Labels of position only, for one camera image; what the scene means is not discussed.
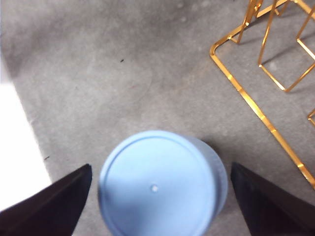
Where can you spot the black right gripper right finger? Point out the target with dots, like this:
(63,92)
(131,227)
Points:
(268,206)

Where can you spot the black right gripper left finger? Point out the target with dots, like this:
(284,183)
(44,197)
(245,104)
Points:
(49,204)

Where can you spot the light blue plastic cup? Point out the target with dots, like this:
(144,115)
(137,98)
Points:
(160,184)

